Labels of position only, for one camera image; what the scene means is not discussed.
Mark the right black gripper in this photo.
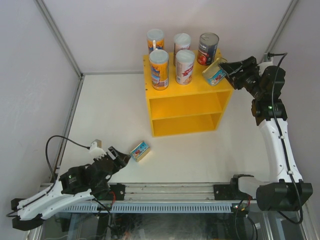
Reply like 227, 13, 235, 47
219, 56, 264, 99

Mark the blue luncheon meat tin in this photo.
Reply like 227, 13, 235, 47
202, 57, 228, 86
130, 141, 151, 162

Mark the dark blue tin can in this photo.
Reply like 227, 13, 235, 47
197, 32, 220, 66

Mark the yellow wooden shelf cabinet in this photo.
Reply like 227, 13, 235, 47
143, 53, 233, 137

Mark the white porridge can red label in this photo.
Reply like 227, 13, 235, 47
173, 33, 191, 54

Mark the yellow can with white spoon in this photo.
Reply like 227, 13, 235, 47
149, 49, 169, 91

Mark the orange can with spoon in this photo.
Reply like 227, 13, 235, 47
146, 28, 165, 54

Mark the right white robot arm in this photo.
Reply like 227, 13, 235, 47
218, 56, 313, 212

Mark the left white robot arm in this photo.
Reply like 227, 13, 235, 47
11, 145, 131, 231

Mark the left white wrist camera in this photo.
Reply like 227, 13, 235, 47
89, 139, 106, 160

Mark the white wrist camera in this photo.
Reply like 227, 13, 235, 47
258, 52, 274, 76
89, 139, 106, 160

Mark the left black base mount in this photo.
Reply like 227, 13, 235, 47
106, 183, 126, 201

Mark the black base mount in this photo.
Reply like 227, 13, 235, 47
213, 184, 235, 201
106, 183, 126, 201

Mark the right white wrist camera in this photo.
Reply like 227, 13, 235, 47
258, 52, 274, 76

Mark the aluminium frame rail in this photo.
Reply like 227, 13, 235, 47
98, 182, 242, 203

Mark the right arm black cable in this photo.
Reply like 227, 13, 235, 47
266, 51, 304, 225

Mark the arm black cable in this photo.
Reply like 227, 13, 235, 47
6, 135, 91, 218
266, 51, 304, 225

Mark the grey slotted cable duct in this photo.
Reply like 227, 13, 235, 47
62, 202, 239, 214

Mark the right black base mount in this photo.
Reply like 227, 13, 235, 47
213, 184, 235, 201

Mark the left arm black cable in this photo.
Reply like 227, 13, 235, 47
6, 135, 91, 218

